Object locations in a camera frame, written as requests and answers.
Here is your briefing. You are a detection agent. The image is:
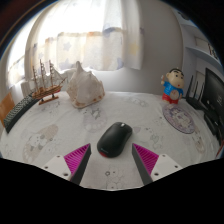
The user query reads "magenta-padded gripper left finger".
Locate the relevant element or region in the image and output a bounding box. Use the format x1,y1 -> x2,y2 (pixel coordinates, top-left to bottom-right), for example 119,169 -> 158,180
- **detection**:
42,143 -> 92,186

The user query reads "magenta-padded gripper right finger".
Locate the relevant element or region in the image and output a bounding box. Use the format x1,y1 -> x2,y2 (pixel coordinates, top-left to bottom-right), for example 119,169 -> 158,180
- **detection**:
131,143 -> 184,186

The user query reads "black computer mouse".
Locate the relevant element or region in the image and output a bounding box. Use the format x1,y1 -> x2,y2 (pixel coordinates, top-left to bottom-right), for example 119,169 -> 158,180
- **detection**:
96,121 -> 134,158

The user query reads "round purple printed mouse pad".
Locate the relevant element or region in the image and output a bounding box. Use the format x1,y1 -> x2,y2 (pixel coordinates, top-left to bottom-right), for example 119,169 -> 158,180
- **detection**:
162,103 -> 196,135

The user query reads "white cartoon-print tablecloth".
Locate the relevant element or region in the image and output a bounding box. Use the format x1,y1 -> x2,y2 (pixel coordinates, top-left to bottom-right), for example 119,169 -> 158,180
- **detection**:
0,90 -> 223,191

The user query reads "large white conch shell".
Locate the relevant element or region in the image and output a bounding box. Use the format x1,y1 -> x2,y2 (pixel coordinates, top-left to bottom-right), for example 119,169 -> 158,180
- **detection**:
66,60 -> 106,109

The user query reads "wooden model sailing ship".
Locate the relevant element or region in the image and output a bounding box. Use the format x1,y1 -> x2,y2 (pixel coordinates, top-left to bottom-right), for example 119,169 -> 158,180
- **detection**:
30,59 -> 68,106

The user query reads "black computer keyboard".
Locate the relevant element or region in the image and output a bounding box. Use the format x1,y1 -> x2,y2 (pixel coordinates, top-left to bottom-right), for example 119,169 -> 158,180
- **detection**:
3,94 -> 40,134

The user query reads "cartoon boy figure clock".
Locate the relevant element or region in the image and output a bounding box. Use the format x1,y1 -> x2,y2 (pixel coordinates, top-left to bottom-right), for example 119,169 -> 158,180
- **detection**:
160,68 -> 185,105

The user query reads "orange wooden board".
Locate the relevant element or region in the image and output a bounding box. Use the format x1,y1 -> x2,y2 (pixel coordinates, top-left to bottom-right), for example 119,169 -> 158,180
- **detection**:
0,92 -> 16,128

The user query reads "white star-print curtain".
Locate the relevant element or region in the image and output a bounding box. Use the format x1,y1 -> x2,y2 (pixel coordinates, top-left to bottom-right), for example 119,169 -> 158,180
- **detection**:
6,0 -> 145,88

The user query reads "white wall shelf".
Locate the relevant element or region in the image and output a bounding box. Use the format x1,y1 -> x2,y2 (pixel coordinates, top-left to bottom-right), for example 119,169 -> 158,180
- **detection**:
179,19 -> 222,68

